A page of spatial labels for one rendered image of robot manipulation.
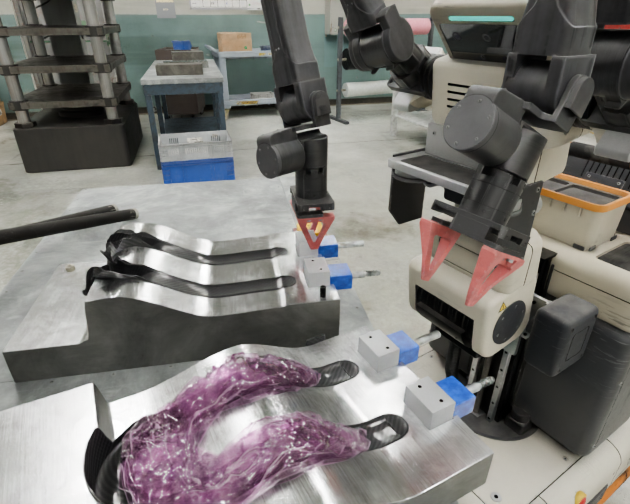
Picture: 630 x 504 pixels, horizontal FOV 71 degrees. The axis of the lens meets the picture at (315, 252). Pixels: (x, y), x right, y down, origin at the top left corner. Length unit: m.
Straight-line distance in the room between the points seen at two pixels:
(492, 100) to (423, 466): 0.39
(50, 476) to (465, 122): 0.52
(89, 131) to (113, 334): 4.01
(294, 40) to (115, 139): 3.97
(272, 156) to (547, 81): 0.38
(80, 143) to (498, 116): 4.42
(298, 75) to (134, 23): 6.45
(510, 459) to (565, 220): 0.62
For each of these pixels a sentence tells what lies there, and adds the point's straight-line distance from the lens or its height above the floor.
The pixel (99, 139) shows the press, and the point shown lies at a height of 0.27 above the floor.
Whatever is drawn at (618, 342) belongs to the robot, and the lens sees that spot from 1.17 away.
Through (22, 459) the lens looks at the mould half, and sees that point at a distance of 0.55.
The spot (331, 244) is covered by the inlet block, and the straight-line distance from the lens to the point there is 0.84.
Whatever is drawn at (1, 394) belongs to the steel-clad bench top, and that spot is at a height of 0.80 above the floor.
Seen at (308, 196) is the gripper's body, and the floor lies 1.01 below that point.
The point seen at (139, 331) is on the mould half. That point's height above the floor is 0.87.
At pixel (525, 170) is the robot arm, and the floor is 1.14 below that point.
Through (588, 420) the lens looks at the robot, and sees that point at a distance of 1.31.
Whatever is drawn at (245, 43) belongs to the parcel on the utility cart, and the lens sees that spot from 6.60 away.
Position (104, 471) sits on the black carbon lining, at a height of 0.87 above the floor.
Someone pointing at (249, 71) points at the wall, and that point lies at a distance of 7.20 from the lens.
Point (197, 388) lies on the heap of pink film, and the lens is 0.55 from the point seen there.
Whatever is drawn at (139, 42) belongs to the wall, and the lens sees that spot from 7.16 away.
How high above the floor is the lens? 1.29
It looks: 28 degrees down
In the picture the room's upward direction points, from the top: straight up
